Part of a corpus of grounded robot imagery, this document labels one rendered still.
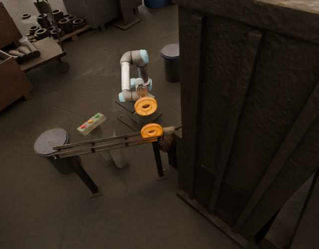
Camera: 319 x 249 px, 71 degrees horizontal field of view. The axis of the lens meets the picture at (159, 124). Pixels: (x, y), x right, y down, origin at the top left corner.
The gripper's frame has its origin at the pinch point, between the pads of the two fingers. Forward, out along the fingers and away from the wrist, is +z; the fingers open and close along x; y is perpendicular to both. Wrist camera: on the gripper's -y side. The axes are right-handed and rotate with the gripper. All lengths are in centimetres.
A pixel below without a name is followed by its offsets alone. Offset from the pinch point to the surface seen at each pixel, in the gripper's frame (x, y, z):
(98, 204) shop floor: -64, -94, -3
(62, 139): -81, -39, -42
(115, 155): -38, -63, -28
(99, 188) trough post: -62, -90, -18
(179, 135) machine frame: 15.6, -12.9, 26.3
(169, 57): 45, -18, -132
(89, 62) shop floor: -66, -33, -233
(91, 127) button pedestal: -49, -26, -28
